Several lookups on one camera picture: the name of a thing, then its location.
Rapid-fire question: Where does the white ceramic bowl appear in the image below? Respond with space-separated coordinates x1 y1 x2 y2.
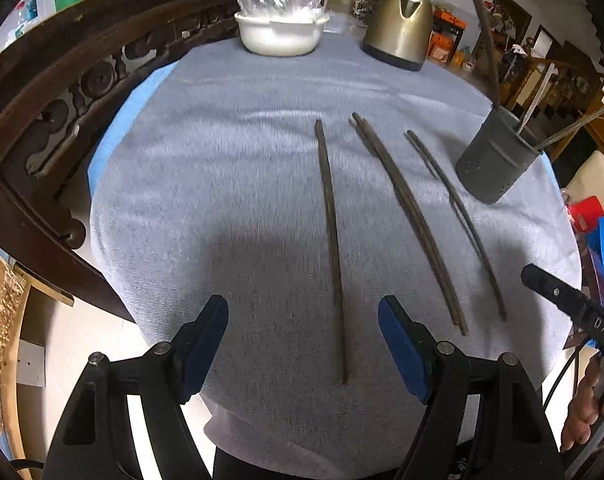
234 10 330 57

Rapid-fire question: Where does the wooden staircase railing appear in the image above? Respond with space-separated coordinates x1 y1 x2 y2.
502 55 604 126

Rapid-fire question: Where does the beige chair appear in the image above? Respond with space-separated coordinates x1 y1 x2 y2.
564 150 604 211

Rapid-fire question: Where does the red child's chair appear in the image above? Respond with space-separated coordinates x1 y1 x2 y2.
569 197 604 233

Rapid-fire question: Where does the orange gift box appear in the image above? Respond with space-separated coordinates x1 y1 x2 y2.
428 30 456 64

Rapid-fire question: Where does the person's right hand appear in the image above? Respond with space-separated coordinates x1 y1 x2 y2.
560 355 604 456

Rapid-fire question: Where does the grey tablecloth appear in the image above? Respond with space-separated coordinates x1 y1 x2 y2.
89 30 582 463

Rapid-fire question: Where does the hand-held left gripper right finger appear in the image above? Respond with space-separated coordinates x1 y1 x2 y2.
378 295 567 480

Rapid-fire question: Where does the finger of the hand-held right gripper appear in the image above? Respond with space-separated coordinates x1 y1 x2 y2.
520 262 590 321

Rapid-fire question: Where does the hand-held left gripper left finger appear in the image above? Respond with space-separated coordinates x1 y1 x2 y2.
42 294 230 480

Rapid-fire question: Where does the grey metal chopstick holder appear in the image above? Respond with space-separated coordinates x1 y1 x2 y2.
455 105 545 206

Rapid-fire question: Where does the dark carved wooden sideboard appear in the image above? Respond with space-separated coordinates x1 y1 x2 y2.
0 0 263 323

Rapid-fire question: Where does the black cable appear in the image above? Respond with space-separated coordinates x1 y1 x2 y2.
542 345 582 408

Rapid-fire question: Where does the golden electric kettle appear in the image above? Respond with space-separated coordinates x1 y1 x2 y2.
362 0 434 72

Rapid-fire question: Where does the dark wooden door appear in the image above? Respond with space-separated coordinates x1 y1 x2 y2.
489 0 532 46

